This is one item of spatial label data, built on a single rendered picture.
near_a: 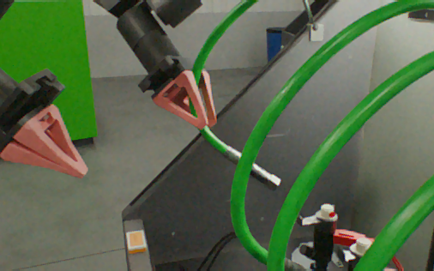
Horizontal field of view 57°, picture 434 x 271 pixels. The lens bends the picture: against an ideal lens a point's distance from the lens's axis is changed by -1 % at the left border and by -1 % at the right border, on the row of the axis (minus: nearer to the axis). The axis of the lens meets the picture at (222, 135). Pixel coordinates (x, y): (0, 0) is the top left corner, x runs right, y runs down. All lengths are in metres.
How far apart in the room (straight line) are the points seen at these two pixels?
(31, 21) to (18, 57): 0.31
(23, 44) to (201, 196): 2.99
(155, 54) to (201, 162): 0.29
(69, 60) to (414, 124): 3.22
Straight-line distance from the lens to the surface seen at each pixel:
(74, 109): 3.81
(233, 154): 0.59
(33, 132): 0.41
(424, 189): 0.26
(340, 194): 0.98
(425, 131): 0.81
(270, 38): 6.70
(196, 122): 0.56
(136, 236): 0.76
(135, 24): 0.61
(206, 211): 0.86
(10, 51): 3.68
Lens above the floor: 1.38
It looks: 20 degrees down
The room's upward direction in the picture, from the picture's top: straight up
